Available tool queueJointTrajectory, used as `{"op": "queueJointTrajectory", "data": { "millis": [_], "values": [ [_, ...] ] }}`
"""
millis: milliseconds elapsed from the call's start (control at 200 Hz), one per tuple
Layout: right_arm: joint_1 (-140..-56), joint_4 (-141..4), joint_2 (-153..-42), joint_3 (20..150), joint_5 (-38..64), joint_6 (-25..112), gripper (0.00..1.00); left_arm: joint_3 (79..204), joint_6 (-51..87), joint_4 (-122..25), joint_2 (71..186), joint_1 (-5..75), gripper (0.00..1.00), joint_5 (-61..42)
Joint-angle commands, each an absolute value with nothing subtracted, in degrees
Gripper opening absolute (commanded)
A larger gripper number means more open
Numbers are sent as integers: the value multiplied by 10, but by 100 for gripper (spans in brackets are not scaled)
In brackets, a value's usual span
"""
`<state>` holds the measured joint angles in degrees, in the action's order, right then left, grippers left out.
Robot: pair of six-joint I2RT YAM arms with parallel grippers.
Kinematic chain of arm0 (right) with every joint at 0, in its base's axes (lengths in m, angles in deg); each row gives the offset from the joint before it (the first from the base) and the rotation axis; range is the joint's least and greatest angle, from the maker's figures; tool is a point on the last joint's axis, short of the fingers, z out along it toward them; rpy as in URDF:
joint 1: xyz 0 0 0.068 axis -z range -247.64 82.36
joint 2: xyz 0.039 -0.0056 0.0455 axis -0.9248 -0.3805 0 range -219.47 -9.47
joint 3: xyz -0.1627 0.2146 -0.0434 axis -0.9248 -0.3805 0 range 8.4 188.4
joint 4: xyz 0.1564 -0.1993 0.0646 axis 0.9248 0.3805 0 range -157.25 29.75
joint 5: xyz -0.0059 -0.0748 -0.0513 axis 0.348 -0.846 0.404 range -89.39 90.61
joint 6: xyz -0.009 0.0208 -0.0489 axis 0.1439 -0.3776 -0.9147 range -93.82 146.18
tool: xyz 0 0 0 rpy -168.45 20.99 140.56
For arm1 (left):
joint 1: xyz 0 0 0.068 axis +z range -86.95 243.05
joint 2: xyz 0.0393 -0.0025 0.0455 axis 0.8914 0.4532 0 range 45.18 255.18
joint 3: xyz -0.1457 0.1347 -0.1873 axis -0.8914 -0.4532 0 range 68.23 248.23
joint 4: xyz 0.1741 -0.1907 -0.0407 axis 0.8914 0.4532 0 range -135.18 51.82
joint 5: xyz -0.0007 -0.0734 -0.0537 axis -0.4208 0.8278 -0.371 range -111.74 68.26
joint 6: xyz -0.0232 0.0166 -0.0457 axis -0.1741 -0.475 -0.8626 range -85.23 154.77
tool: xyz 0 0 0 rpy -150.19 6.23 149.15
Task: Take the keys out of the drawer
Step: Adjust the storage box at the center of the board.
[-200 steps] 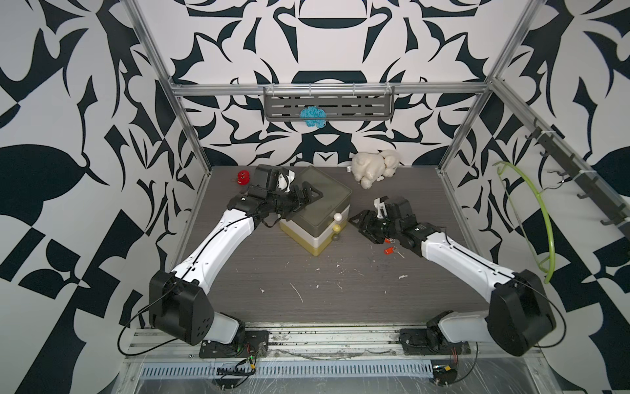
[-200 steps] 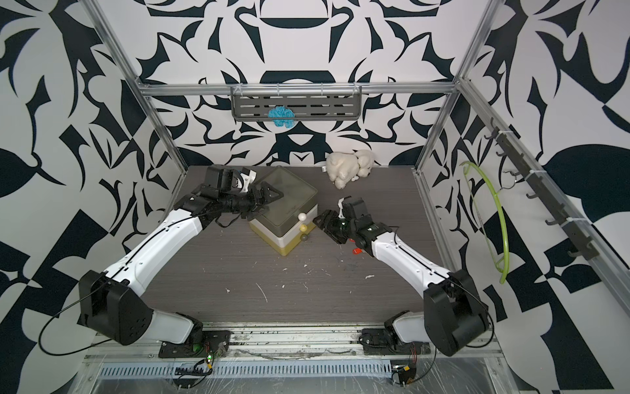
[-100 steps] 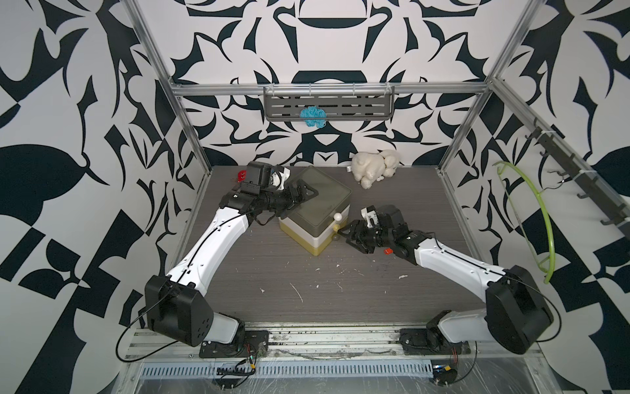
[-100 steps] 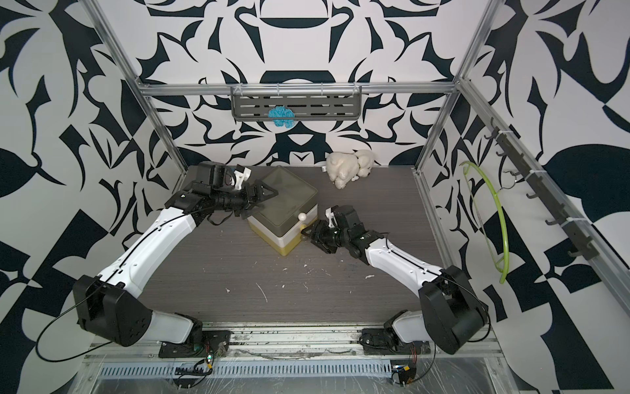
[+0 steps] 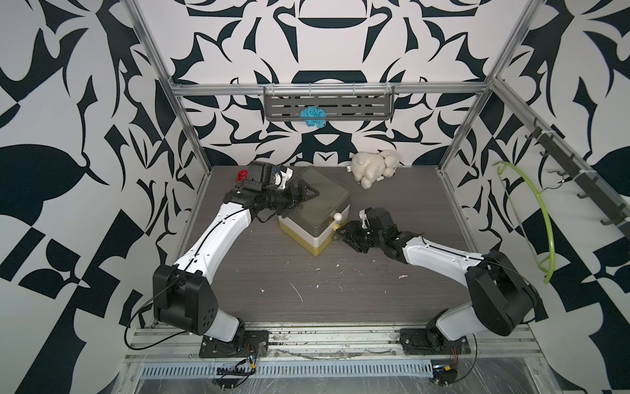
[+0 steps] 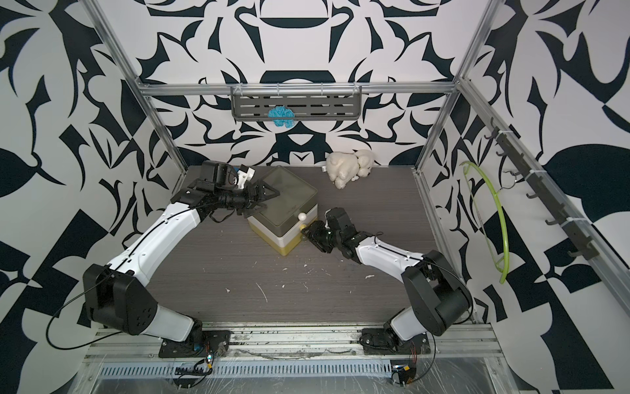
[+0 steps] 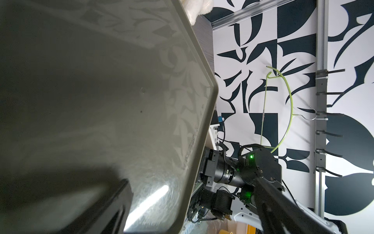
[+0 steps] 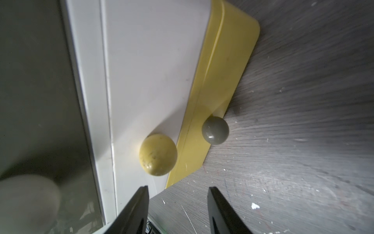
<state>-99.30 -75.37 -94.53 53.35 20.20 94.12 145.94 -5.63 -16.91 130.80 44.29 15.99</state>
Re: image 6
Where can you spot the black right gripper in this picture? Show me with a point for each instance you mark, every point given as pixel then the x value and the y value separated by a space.
pixel 307 233

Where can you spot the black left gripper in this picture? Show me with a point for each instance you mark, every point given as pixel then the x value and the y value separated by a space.
pixel 255 208

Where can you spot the three-drawer storage box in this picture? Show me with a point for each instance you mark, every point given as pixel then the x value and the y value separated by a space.
pixel 282 218

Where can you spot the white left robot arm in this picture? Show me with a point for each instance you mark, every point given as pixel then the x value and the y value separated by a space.
pixel 116 294

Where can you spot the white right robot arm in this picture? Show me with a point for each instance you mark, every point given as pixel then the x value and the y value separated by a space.
pixel 438 297

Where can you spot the white plush toy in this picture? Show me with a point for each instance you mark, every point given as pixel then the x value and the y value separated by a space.
pixel 343 168

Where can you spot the teal crumpled cloth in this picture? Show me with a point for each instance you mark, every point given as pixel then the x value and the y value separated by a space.
pixel 282 116

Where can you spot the green clothes hanger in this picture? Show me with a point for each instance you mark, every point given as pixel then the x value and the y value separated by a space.
pixel 494 227

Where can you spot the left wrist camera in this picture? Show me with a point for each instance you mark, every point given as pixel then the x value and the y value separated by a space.
pixel 221 176

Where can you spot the grey wall shelf rack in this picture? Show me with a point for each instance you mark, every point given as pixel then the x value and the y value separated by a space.
pixel 309 102

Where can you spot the white cable duct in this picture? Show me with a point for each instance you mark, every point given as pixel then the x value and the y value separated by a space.
pixel 252 369

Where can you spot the grey wall hook rail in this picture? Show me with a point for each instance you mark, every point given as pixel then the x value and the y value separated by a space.
pixel 526 169

